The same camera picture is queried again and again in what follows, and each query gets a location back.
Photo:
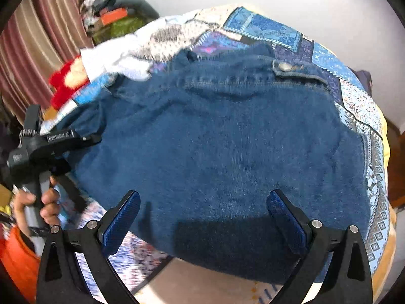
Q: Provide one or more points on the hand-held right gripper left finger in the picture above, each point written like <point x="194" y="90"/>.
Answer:
<point x="121" y="221"/>

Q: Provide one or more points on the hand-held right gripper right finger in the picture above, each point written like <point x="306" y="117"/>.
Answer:
<point x="286" y="224"/>

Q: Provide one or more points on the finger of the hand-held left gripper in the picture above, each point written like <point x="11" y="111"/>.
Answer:
<point x="88" y="139"/>

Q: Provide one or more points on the blue denim jacket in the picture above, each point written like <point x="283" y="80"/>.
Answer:
<point x="221" y="152"/>

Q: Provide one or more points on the pile of mixed clothes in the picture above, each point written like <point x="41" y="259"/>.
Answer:
<point x="95" y="3"/>

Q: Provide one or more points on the person's left hand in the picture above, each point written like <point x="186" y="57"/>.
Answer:
<point x="50" y="205"/>

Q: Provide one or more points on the mustard cushion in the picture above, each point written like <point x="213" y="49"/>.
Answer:
<point x="49" y="112"/>

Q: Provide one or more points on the red plush toy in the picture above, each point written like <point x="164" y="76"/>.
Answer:
<point x="63" y="79"/>

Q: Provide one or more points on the white cloth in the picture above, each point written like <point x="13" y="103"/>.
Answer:
<point x="104" y="58"/>

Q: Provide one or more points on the orange cloth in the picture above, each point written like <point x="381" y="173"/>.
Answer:
<point x="15" y="259"/>

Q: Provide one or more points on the striped red beige curtain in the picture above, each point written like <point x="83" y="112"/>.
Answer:
<point x="31" y="44"/>

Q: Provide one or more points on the green patterned bag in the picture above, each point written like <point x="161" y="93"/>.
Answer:
<point x="126" y="27"/>

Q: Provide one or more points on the orange box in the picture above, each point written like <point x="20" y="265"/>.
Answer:
<point x="114" y="15"/>

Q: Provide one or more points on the blue patchwork blanket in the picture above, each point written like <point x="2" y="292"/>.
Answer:
<point x="357" y="101"/>

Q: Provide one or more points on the dark grey pillow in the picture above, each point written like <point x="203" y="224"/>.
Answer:
<point x="142" y="6"/>

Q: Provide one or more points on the grey backpack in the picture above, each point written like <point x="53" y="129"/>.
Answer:
<point x="364" y="79"/>

